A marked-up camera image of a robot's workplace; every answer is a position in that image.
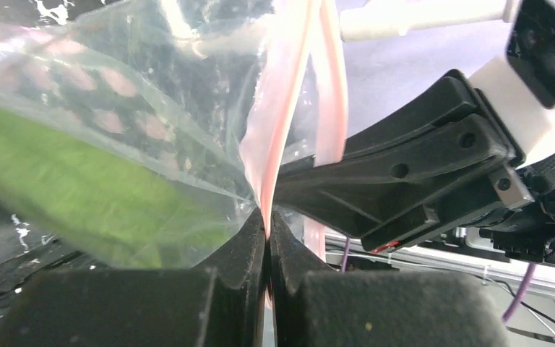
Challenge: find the aluminium rail frame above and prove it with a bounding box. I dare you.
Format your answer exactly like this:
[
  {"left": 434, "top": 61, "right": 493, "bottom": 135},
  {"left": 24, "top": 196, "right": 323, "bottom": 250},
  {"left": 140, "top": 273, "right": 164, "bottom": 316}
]
[{"left": 348, "top": 240, "right": 555, "bottom": 300}]

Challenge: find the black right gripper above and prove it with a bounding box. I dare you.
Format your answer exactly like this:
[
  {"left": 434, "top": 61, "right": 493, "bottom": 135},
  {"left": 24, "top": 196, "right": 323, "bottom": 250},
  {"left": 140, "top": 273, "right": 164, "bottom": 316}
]
[{"left": 468, "top": 154, "right": 555, "bottom": 264}]

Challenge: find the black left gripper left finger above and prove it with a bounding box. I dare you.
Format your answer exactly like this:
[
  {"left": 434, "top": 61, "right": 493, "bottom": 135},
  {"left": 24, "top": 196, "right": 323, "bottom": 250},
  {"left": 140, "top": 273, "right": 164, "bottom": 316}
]
[{"left": 0, "top": 210, "right": 266, "bottom": 346}]

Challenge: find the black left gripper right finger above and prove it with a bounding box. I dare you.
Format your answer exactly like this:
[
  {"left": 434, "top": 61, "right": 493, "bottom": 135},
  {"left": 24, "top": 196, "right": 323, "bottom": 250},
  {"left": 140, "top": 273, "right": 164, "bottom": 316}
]
[{"left": 269, "top": 213, "right": 509, "bottom": 347}]

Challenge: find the white pvc pipe frame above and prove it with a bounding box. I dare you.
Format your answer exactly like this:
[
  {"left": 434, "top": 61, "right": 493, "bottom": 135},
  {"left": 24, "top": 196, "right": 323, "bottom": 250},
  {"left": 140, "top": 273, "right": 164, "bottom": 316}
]
[{"left": 162, "top": 0, "right": 522, "bottom": 53}]

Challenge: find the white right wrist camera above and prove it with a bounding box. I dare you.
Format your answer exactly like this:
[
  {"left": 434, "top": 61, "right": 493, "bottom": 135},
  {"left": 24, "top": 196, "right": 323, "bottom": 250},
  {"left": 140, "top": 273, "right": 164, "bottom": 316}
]
[{"left": 469, "top": 1, "right": 555, "bottom": 168}]

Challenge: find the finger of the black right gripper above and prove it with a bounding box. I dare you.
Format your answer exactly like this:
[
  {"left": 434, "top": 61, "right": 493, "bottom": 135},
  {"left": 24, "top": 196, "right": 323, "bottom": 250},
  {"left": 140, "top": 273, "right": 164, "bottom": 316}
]
[
  {"left": 277, "top": 165, "right": 504, "bottom": 250},
  {"left": 275, "top": 69, "right": 525, "bottom": 202}
]

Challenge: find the clear zip top bag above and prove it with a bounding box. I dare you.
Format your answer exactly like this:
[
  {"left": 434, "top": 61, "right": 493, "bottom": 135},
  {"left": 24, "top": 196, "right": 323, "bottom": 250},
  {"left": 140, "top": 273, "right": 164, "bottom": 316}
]
[{"left": 0, "top": 1, "right": 348, "bottom": 257}]

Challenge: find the green leafy vegetable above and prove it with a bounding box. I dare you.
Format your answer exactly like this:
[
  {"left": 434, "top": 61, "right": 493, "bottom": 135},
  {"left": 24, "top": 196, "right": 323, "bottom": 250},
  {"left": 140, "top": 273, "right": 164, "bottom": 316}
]
[{"left": 0, "top": 108, "right": 238, "bottom": 268}]

